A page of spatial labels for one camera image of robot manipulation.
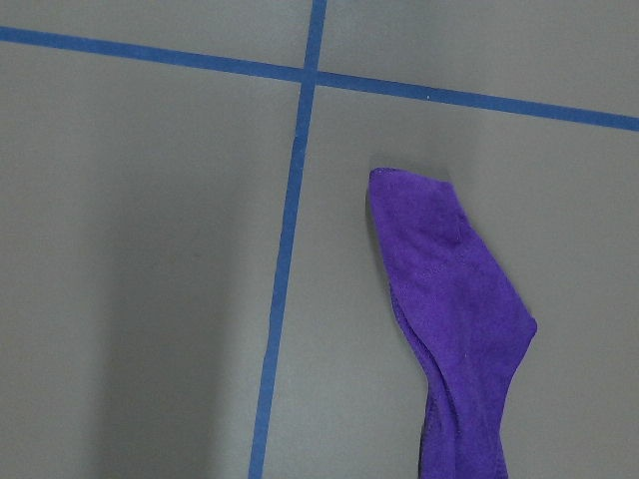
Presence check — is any purple cloth towel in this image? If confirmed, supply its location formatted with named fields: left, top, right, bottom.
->
left=368, top=168, right=537, bottom=478

